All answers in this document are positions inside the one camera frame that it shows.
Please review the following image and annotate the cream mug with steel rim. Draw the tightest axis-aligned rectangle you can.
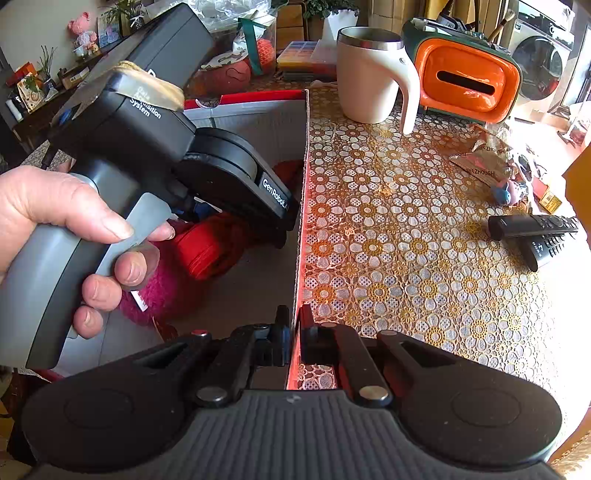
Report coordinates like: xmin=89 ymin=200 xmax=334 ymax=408
xmin=337 ymin=26 xmax=421 ymax=136

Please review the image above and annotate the small blue pig toy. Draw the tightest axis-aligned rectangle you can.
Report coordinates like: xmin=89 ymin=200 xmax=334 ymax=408
xmin=491 ymin=180 xmax=522 ymax=205

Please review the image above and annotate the person's left hand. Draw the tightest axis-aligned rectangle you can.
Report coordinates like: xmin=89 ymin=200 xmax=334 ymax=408
xmin=0 ymin=165 xmax=176 ymax=340

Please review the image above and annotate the clear plastic bag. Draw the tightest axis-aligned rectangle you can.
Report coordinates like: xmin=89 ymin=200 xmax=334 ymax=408
xmin=187 ymin=0 xmax=278 ymax=77

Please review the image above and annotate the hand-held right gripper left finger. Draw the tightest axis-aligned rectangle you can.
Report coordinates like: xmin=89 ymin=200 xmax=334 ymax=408
xmin=134 ymin=305 xmax=291 ymax=409

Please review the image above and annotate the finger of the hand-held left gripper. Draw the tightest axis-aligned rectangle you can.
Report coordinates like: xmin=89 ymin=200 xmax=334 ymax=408
xmin=217 ymin=157 xmax=301 ymax=250

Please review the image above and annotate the small potted plant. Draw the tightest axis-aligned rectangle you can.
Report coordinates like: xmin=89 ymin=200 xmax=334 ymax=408
xmin=36 ymin=45 xmax=60 ymax=93

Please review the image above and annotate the clear plastic organizer box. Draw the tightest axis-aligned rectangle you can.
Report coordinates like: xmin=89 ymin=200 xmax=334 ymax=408
xmin=276 ymin=41 xmax=341 ymax=82

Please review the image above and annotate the red knitted yarn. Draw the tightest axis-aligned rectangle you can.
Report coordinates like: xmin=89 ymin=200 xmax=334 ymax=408
xmin=173 ymin=159 xmax=305 ymax=282

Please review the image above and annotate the orange green desk organizer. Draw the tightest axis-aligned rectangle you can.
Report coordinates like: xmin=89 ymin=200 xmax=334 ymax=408
xmin=401 ymin=17 xmax=522 ymax=124

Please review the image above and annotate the wooden brush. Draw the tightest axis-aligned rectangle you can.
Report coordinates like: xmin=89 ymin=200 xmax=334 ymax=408
xmin=488 ymin=9 xmax=516 ymax=43

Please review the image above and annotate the leafy houseplant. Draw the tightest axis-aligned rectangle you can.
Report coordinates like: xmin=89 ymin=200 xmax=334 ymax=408
xmin=102 ymin=0 xmax=148 ymax=32

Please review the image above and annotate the washing machine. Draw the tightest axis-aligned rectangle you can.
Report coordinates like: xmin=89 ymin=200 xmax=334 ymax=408
xmin=507 ymin=0 xmax=576 ymax=112

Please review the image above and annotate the pink plush toy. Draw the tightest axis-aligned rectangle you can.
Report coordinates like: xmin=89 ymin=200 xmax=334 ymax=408
xmin=68 ymin=13 xmax=100 ymax=52

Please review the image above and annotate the red white cardboard box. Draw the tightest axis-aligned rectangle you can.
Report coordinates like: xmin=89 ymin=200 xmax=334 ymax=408
xmin=46 ymin=89 xmax=310 ymax=393

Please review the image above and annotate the black remote control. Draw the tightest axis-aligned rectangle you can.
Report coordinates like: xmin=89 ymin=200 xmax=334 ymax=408
xmin=488 ymin=213 xmax=579 ymax=241
xmin=521 ymin=231 xmax=579 ymax=272

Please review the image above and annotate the orange basketball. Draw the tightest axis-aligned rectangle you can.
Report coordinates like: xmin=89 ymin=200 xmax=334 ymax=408
xmin=191 ymin=60 xmax=253 ymax=97

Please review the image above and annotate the magenta fuzzy ball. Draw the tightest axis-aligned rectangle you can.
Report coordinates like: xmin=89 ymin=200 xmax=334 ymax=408
xmin=117 ymin=222 xmax=195 ymax=324

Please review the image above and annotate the crumpled snack wrapper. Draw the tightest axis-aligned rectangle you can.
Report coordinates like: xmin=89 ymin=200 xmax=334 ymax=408
xmin=449 ymin=124 xmax=519 ymax=186

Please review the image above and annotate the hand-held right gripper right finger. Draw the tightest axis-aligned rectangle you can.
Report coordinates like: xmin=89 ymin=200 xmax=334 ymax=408
xmin=299 ymin=305 xmax=467 ymax=409

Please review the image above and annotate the green potted plant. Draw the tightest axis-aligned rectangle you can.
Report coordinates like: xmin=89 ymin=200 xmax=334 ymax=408
xmin=304 ymin=0 xmax=361 ymax=42

